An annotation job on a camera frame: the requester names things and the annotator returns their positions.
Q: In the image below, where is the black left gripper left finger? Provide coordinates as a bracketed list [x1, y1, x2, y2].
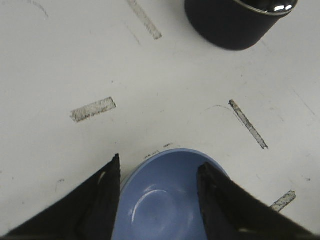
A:
[0, 154, 121, 240]

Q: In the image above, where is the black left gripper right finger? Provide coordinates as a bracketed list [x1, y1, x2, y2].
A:
[197, 162, 320, 240]

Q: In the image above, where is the blue bowl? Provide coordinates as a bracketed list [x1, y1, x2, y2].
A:
[111, 148, 225, 240]

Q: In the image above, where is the dark blue saucepan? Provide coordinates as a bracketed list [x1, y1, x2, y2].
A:
[184, 0, 291, 51]

